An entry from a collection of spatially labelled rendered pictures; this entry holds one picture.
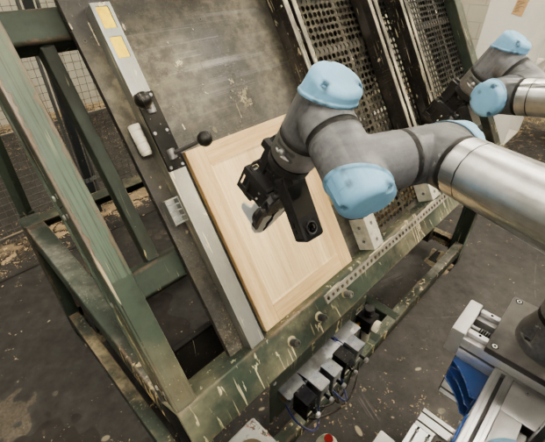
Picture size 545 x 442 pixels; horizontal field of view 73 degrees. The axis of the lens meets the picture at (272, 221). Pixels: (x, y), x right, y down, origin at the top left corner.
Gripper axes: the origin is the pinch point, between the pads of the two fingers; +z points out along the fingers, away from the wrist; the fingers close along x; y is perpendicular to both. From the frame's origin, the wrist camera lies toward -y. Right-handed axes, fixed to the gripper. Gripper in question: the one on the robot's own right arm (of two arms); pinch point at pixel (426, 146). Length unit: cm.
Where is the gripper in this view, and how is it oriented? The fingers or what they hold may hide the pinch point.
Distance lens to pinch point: 124.2
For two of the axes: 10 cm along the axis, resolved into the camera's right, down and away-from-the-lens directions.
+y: -6.4, -7.4, 2.2
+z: -3.3, 5.2, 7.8
